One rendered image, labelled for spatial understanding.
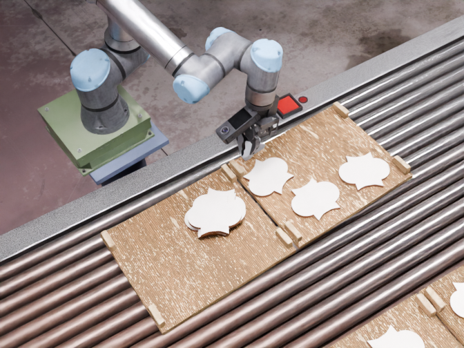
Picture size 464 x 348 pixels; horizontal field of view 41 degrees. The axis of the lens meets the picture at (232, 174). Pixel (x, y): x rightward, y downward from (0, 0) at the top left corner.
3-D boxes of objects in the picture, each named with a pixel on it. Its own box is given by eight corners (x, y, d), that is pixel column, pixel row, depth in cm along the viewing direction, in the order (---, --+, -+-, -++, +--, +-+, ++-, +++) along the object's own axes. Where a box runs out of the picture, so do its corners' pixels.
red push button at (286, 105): (273, 105, 201) (273, 103, 200) (288, 98, 202) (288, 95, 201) (283, 117, 197) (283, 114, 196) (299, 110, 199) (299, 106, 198)
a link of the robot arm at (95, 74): (70, 98, 187) (57, 65, 177) (101, 72, 193) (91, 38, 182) (99, 115, 183) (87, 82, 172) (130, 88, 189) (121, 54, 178)
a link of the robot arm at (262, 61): (262, 31, 149) (291, 46, 146) (255, 68, 157) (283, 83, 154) (242, 45, 144) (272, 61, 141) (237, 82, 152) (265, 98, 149)
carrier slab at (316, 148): (226, 167, 186) (226, 163, 184) (333, 107, 198) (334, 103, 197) (299, 250, 167) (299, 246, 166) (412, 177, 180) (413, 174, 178)
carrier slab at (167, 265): (101, 237, 173) (99, 234, 172) (224, 169, 185) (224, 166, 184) (163, 335, 154) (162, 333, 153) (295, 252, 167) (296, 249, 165)
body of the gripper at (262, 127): (277, 136, 165) (284, 100, 156) (250, 146, 161) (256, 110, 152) (259, 119, 169) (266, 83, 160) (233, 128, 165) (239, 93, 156)
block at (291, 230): (283, 228, 170) (283, 222, 167) (288, 224, 170) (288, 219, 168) (297, 244, 166) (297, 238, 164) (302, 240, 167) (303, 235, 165)
